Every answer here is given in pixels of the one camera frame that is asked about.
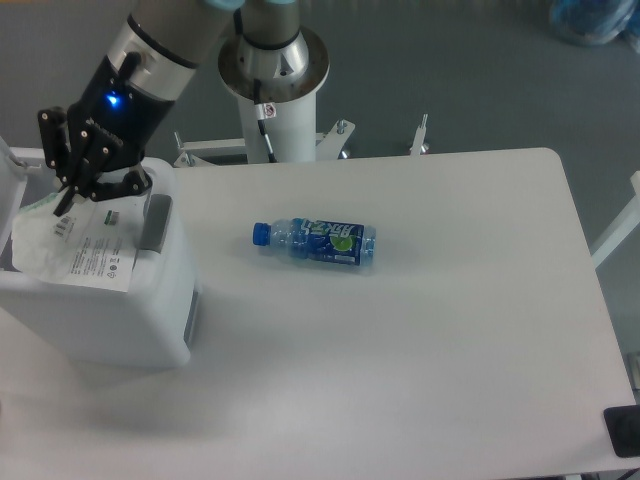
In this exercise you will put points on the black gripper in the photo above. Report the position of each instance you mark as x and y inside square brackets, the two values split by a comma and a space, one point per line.
[111, 113]

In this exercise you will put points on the white plastic wrapper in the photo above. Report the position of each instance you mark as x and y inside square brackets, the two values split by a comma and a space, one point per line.
[93, 245]

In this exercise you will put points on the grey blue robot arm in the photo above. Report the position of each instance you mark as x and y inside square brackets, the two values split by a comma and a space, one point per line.
[175, 38]

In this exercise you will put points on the white plastic trash can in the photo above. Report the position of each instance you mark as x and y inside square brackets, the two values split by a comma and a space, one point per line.
[151, 324]

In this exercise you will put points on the blue plastic drink bottle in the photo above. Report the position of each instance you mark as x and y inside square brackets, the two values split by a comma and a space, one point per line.
[324, 241]

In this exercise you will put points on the blue plastic bag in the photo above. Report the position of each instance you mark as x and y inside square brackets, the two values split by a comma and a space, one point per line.
[590, 23]

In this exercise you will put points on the black device at table edge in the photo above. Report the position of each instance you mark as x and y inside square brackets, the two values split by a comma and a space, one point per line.
[622, 423]

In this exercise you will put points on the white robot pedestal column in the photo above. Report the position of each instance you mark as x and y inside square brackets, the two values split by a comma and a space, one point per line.
[276, 93]

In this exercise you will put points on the white frame bar right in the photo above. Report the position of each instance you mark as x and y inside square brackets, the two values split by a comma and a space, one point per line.
[619, 229]

